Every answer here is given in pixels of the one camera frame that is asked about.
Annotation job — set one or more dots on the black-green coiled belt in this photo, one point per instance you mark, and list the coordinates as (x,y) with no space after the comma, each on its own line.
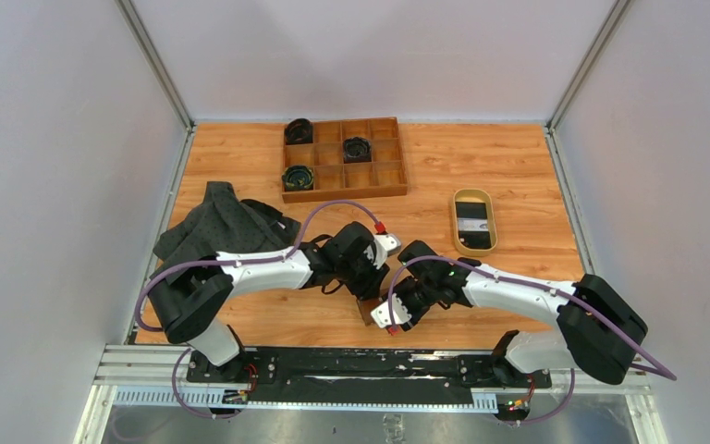
(298,178)

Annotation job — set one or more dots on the black coiled belt top-left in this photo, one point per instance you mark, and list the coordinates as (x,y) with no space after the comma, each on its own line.
(298,131)

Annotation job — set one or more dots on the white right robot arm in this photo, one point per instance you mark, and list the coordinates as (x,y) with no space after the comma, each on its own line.
(591,327)

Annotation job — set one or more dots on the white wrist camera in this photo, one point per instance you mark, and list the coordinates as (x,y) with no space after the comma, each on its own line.
(384,246)
(391,314)

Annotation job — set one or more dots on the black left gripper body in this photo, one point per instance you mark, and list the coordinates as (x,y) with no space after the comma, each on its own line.
(360,277)

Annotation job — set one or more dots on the yellow oval card tray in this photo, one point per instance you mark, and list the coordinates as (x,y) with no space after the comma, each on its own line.
(473,195)

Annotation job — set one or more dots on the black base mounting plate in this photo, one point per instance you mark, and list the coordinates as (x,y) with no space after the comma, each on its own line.
(359,376)

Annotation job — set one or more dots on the white VIP card in tray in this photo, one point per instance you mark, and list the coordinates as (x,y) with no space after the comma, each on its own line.
(472,225)

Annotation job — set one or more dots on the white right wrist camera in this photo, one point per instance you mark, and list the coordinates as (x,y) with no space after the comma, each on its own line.
(391,314)

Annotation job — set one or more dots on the brown leather card holder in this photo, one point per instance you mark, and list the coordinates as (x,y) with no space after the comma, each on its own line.
(368,309)

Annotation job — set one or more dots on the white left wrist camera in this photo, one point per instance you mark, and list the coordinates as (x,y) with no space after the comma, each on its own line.
(384,246)

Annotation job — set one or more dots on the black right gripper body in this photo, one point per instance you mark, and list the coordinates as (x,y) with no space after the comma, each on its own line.
(417,297)

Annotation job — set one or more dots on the wooden compartment tray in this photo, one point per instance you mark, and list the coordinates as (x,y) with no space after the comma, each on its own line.
(342,159)

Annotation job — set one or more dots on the black card in tray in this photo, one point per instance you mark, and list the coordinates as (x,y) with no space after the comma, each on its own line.
(471,210)
(476,240)

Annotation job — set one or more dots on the black coiled belt middle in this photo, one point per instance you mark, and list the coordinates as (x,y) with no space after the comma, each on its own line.
(356,150)

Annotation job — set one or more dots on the dark grey dotted cloth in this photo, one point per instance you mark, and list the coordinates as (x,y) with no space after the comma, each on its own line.
(222,222)

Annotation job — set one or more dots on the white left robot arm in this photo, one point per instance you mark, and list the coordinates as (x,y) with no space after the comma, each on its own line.
(188,297)

